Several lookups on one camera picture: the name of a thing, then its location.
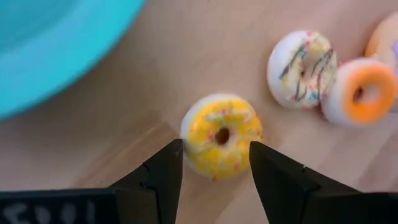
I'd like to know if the teal green round plate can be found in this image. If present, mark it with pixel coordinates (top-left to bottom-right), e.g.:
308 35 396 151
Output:
0 0 147 122

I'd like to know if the purple iced donut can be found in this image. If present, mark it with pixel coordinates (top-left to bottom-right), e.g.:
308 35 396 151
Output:
364 11 398 78

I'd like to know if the yellow iced sprinkle donut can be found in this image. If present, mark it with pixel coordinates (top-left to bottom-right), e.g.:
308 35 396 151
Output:
180 93 264 181

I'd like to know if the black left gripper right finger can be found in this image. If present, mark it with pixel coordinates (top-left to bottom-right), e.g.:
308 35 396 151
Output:
249 141 361 224

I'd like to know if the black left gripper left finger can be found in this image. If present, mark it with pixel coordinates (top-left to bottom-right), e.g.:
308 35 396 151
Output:
108 139 184 224

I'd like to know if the white donut chocolate drizzle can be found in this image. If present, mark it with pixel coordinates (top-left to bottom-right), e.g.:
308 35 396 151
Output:
266 29 339 110

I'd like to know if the coral pink iced donut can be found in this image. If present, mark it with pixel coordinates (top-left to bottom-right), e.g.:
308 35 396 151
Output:
320 57 398 128

